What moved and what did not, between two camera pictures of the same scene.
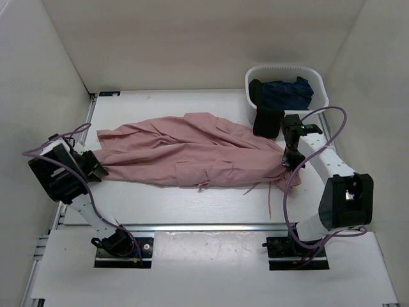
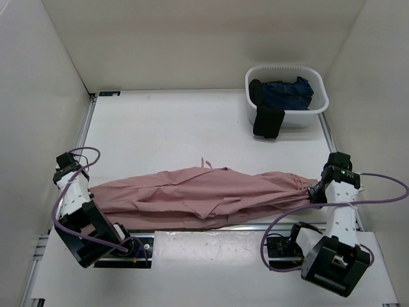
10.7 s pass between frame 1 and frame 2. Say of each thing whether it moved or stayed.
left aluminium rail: stayed
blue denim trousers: stayed
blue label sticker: stayed
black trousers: stayed
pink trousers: moved
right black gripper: moved
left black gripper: moved
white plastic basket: stayed
